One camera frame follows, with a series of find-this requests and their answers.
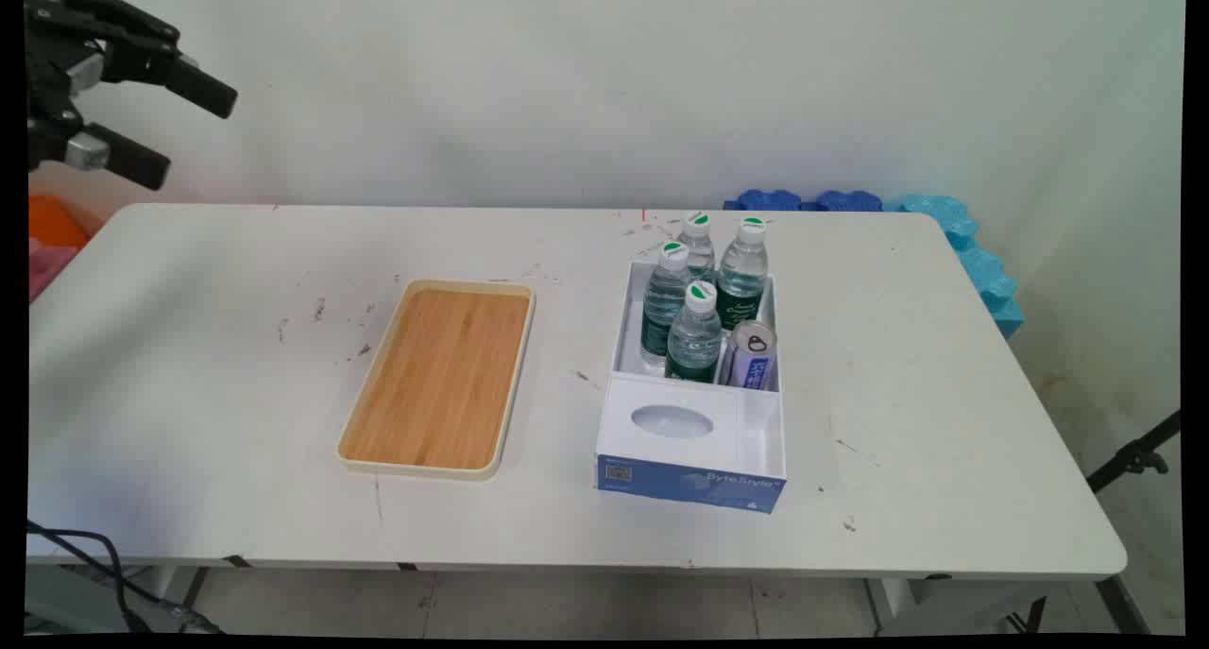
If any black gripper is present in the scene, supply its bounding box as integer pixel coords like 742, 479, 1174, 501
24, 0, 239, 193

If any clear water bottle green label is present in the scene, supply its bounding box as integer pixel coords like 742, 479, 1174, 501
678, 212, 717, 287
715, 217, 769, 329
640, 242, 693, 363
664, 282, 724, 384

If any orange object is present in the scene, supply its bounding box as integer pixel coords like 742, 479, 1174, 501
28, 196, 93, 250

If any pink object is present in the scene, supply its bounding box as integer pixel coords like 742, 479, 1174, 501
28, 238, 78, 302

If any wooden tray with cream rim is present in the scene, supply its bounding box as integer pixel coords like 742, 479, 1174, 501
337, 279, 536, 481

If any dark blue foam mat piece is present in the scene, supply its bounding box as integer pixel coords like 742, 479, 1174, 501
814, 190, 885, 213
724, 189, 804, 213

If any purple and white drink can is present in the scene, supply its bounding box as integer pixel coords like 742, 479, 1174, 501
718, 320, 778, 391

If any white and blue cardboard box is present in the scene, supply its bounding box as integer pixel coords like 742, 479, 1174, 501
595, 260, 787, 515

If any light blue foam mat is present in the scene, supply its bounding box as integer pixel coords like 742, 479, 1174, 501
884, 194, 1027, 340

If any black tripod leg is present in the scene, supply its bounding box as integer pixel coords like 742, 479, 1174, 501
1085, 408, 1183, 495

